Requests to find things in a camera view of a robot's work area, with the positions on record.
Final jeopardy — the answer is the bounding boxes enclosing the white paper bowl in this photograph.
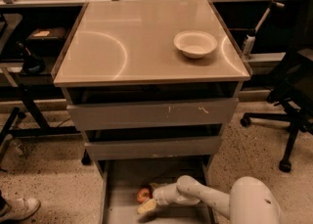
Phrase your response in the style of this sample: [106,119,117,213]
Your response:
[173,30,217,60]

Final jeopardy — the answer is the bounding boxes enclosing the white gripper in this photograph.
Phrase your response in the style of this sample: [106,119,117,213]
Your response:
[137,182,181,214]

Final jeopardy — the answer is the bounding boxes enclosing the grey drawer cabinet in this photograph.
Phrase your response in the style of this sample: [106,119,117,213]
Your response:
[52,0,252,224]

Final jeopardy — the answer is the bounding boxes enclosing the grey middle drawer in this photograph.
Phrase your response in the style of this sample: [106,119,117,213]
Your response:
[85,136,222,160]

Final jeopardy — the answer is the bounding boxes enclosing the grey open bottom drawer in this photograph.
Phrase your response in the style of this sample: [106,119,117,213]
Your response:
[99,159,219,224]

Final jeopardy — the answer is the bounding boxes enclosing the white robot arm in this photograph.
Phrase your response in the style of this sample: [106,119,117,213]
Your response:
[137,175,287,224]

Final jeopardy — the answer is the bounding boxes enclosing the black office chair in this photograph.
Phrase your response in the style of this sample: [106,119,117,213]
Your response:
[241,0,313,172]

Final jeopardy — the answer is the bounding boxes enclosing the black box on shelf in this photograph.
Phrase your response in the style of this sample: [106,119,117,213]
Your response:
[26,27,68,57]

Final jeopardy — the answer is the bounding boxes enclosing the black desk frame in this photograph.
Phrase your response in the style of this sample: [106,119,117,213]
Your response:
[0,61,81,141]

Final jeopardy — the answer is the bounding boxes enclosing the white sneaker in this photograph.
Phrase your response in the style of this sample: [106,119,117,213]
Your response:
[0,198,41,223]

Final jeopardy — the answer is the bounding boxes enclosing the grey top drawer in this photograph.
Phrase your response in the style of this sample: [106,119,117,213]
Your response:
[67,98,239,130]

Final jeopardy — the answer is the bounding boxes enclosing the red apple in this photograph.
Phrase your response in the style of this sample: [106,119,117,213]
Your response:
[136,188,152,203]

